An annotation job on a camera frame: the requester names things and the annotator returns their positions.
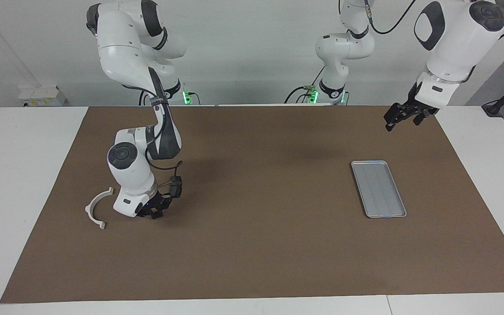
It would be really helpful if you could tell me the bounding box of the green lit cable connector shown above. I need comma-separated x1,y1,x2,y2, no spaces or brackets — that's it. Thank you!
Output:
303,84,319,104

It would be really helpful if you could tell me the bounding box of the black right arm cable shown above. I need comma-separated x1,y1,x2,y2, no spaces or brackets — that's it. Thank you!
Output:
138,85,183,186

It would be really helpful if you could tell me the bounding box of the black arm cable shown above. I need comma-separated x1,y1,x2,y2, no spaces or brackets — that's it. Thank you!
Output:
138,85,183,186
364,0,418,35

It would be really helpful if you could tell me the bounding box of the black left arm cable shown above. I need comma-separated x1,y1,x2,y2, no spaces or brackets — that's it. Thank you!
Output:
364,0,418,35

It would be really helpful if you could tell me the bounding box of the brown table mat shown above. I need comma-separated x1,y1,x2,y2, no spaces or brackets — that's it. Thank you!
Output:
0,105,504,304

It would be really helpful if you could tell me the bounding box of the white wall socket box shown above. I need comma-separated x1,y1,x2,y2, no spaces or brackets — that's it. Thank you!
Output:
18,85,67,107

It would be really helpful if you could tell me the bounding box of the silver metal tray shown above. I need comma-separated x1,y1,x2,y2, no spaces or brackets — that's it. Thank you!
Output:
351,161,407,218

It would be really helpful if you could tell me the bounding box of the white half ring clamp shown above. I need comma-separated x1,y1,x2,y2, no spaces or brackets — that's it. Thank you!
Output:
85,187,115,230

